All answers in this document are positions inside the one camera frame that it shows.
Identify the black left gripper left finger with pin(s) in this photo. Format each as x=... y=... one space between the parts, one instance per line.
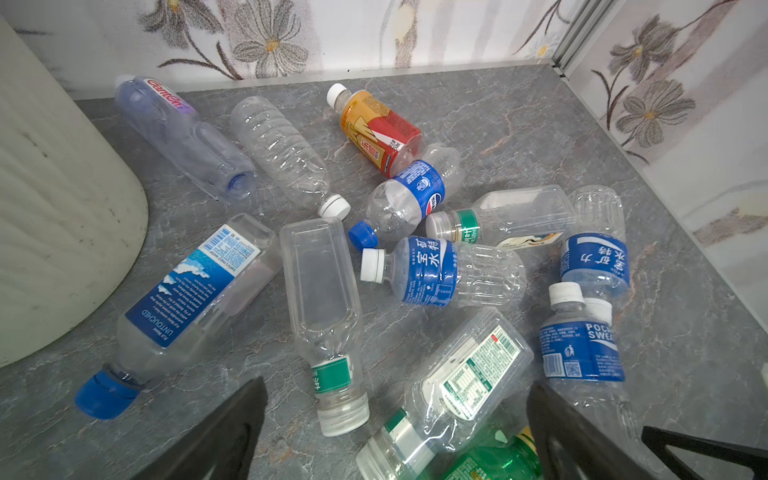
x=221 y=446

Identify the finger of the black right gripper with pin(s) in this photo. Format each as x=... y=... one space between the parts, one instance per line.
x=661 y=441

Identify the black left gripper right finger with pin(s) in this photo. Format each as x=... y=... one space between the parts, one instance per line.
x=569 y=446

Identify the untouched water blue label bottle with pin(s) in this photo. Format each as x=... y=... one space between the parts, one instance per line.
x=172 y=325

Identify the blue label mineral water bottle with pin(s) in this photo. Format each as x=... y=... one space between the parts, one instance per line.
x=595 y=254

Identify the Pepsi blue label bottle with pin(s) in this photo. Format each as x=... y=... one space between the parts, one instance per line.
x=397 y=206

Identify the cream waste bin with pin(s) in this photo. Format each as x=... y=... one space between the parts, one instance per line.
x=73 y=215

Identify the green soda bottle right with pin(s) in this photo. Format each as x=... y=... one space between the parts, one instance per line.
x=517 y=459

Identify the Pocari Sweat bottle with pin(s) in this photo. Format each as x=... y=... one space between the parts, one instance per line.
x=581 y=362

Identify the clear square bottle nutrition label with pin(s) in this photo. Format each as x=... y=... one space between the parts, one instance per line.
x=449 y=396

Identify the clear square bottle green band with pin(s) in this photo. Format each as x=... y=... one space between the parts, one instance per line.
x=326 y=319

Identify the blue label white cap bottle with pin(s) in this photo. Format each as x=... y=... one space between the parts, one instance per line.
x=430 y=272

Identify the clear bottle green label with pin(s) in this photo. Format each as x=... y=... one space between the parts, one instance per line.
x=507 y=219

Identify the clear ribbed bottle white cap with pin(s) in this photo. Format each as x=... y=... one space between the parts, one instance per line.
x=273 y=142

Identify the purple tinted Cancer bottle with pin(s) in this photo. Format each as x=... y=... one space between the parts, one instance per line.
x=175 y=129

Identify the orange red label bottle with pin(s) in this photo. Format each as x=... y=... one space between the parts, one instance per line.
x=389 y=141

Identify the aluminium corner frame post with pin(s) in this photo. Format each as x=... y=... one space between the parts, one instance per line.
x=591 y=19

